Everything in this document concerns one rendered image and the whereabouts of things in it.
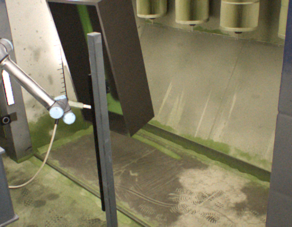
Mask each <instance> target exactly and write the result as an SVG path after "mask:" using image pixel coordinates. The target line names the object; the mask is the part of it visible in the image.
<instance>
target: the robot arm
mask: <svg viewBox="0 0 292 227"><path fill-rule="evenodd" d="M12 49H13V46H12V44H11V42H10V41H9V40H7V39H0V81H1V78H2V75H3V72H4V71H5V72H7V73H8V74H9V75H10V76H11V77H12V78H13V79H14V80H15V81H16V82H17V83H18V84H20V85H21V86H22V87H23V88H24V89H25V90H26V91H27V92H28V93H30V94H31V95H32V96H33V97H34V98H35V99H36V100H37V101H39V102H40V103H41V104H42V105H43V106H44V107H45V108H46V109H47V110H48V111H49V114H50V116H51V117H53V118H61V119H62V120H63V121H64V122H65V123H66V124H72V123H73V122H74V121H75V115H74V114H73V112H72V110H71V107H70V105H69V103H68V98H66V96H65V95H61V96H58V97H56V98H54V99H53V98H52V97H51V96H50V95H49V94H48V93H47V92H46V91H45V90H43V89H42V88H41V87H40V86H39V85H38V84H37V83H36V82H35V81H34V80H32V79H31V78H30V77H29V76H28V75H27V74H26V73H25V72H24V71H23V70H22V69H21V68H20V67H19V66H18V65H16V64H15V63H14V62H13V61H12V60H11V59H10V55H9V54H10V53H11V52H12Z"/></svg>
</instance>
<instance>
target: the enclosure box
mask: <svg viewBox="0 0 292 227"><path fill-rule="evenodd" d="M45 1H46V4H47V8H48V11H49V14H50V17H51V20H52V23H53V26H54V30H55V33H56V36H57V39H58V42H59V45H60V48H61V52H62V54H63V58H64V61H65V64H66V67H67V70H68V74H69V77H70V79H71V82H72V86H73V89H74V92H75V95H76V99H77V102H79V103H83V104H85V105H90V95H89V88H88V77H87V75H88V74H91V69H90V57H89V47H88V39H87V34H88V33H93V32H97V33H101V40H102V50H103V65H104V75H105V79H106V80H109V87H110V93H108V94H106V96H107V106H108V120H109V130H110V131H113V132H116V133H119V134H122V135H125V136H128V137H132V136H133V135H134V134H135V133H136V132H137V131H138V130H140V129H141V128H142V127H143V126H144V125H145V124H147V123H148V122H149V121H150V120H151V119H152V118H153V117H155V116H154V111H153V105H152V100H151V95H150V91H149V86H148V80H147V75H146V71H145V66H144V60H143V55H142V50H141V45H140V41H139V35H138V30H137V25H136V20H135V14H134V10H133V5H132V0H45ZM80 111H81V114H82V117H83V120H84V122H87V123H90V124H93V122H92V114H91V109H90V108H84V107H83V109H80Z"/></svg>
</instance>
